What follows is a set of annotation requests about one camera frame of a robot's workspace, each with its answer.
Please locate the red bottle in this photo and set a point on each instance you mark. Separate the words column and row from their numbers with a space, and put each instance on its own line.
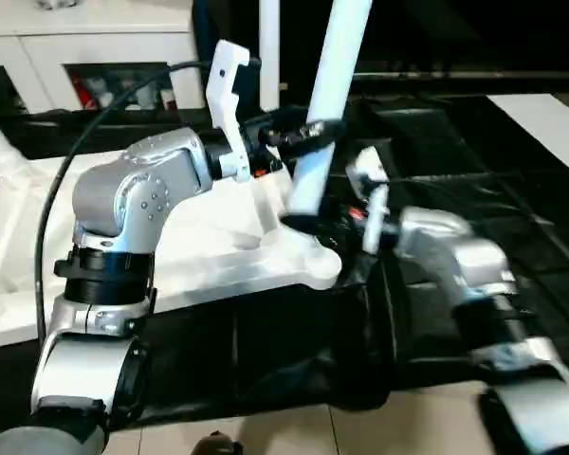
column 78, row 92

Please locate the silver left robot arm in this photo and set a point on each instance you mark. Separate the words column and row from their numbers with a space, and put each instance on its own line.
column 137, row 180

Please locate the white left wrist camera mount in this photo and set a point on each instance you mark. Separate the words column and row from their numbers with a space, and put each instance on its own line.
column 225, row 95

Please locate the white flat board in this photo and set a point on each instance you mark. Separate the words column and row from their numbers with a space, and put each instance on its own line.
column 545, row 128

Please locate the black table mat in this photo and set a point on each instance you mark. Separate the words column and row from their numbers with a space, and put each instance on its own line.
column 289, row 351

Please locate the white glass-door cabinet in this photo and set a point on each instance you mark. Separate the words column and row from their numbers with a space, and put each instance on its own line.
column 99, row 42

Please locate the white plastic table leg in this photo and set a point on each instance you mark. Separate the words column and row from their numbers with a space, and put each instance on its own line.
column 269, row 61
column 2, row 151
column 336, row 71

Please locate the dark robot foot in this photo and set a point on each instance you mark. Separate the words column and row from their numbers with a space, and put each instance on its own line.
column 218, row 445

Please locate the clear glass ornament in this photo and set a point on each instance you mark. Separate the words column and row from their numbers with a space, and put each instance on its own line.
column 54, row 4

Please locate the white plastic table top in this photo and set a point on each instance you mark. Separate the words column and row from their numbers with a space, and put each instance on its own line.
column 208, row 246

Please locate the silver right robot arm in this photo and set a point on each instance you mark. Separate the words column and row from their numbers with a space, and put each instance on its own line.
column 455, row 246

